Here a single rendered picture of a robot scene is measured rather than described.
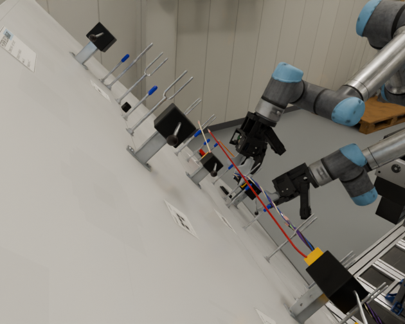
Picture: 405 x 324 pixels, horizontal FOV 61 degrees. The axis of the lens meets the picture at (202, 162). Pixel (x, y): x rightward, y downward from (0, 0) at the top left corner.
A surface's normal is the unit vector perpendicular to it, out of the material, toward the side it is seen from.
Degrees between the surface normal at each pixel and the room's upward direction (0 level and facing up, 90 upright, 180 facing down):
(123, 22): 90
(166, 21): 90
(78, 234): 46
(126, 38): 90
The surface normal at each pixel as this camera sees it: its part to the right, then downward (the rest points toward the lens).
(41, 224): 0.72, -0.69
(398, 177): -0.77, 0.25
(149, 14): 0.63, 0.40
